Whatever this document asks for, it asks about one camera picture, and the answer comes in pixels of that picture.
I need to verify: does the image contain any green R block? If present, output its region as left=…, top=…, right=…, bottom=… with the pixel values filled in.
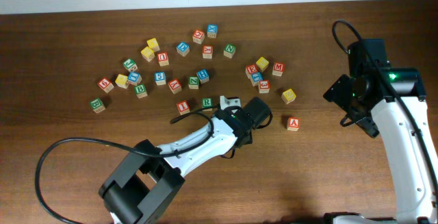
left=201, top=98, right=214, bottom=111

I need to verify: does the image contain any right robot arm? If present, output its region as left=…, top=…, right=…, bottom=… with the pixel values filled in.
left=323, top=39, right=437, bottom=223

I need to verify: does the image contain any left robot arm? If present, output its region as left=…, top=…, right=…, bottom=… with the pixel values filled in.
left=99, top=97, right=272, bottom=223

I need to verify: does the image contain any red 3 block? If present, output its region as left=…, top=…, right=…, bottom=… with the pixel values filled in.
left=258, top=80, right=270, bottom=94

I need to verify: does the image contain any blue block right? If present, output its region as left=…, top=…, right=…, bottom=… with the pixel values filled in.
left=249, top=72, right=263, bottom=86

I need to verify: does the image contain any yellow S block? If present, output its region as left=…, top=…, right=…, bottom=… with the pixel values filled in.
left=281, top=88, right=296, bottom=104

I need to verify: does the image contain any red A block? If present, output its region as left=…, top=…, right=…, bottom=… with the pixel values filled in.
left=286, top=117, right=301, bottom=131

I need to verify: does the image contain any red E block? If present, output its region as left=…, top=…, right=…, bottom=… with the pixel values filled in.
left=245, top=64, right=258, bottom=78

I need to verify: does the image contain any yellow block right upper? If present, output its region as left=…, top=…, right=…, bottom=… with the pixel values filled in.
left=256, top=57, right=269, bottom=73

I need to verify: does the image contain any red M block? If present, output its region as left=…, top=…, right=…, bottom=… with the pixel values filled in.
left=272, top=62, right=285, bottom=77

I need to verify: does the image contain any blue H block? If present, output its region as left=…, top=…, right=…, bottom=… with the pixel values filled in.
left=196, top=69, right=209, bottom=84

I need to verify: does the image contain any green N block upper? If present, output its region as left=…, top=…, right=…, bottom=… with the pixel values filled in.
left=224, top=44, right=236, bottom=58

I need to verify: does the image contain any green n block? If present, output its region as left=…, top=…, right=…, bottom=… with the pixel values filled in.
left=224, top=44, right=236, bottom=58
left=188, top=76, right=200, bottom=89

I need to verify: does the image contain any green N block lower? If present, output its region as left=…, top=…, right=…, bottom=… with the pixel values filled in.
left=188, top=76, right=200, bottom=89

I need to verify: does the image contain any red I block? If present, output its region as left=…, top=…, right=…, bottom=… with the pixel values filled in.
left=177, top=100, right=190, bottom=116

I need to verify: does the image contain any red Y block upper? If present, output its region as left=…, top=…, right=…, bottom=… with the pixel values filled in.
left=202, top=45, right=214, bottom=59

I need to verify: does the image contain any red X block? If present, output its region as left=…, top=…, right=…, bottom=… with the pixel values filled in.
left=168, top=79, right=182, bottom=94

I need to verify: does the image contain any blue X block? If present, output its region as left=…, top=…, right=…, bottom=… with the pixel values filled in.
left=207, top=24, right=218, bottom=38

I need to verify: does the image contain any red G block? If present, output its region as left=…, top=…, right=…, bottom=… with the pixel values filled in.
left=192, top=29, right=205, bottom=45

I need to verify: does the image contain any blue D block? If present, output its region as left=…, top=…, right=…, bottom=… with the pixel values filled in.
left=177, top=42, right=190, bottom=57

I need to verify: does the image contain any blue 5 block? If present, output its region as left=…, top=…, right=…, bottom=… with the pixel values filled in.
left=154, top=71, right=166, bottom=86

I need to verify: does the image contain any red U block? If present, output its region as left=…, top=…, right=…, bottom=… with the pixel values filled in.
left=157, top=52, right=169, bottom=66

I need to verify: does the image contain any green B block inner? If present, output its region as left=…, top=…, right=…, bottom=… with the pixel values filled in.
left=134, top=84, right=148, bottom=99

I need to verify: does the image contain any green b block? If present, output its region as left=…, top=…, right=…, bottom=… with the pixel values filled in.
left=90, top=98, right=105, bottom=114
left=134, top=84, right=148, bottom=99

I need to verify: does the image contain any yellow block beside U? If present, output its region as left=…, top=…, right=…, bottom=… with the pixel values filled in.
left=140, top=47, right=155, bottom=62

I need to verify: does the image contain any yellow block upper left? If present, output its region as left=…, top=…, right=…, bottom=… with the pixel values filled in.
left=146, top=38, right=160, bottom=52

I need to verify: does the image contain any blue block left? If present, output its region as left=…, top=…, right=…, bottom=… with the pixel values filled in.
left=127, top=72, right=142, bottom=86

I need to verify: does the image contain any green J block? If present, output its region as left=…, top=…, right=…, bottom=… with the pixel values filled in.
left=123, top=58, right=138, bottom=73

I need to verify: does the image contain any red 6 block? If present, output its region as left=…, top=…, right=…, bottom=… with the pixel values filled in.
left=98, top=77, right=114, bottom=93

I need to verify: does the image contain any green B block outer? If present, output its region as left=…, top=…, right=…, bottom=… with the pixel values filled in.
left=90, top=98, right=105, bottom=114

